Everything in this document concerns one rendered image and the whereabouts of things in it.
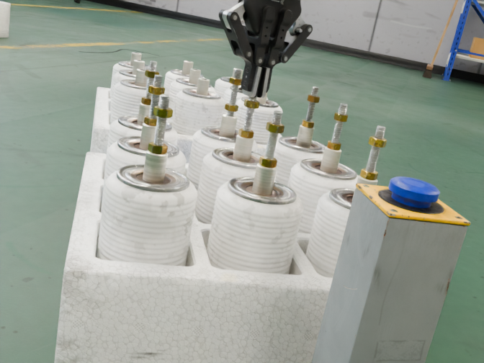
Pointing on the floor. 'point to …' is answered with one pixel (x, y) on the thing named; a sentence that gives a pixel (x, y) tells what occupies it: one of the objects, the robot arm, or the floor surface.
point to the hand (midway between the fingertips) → (256, 81)
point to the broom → (438, 46)
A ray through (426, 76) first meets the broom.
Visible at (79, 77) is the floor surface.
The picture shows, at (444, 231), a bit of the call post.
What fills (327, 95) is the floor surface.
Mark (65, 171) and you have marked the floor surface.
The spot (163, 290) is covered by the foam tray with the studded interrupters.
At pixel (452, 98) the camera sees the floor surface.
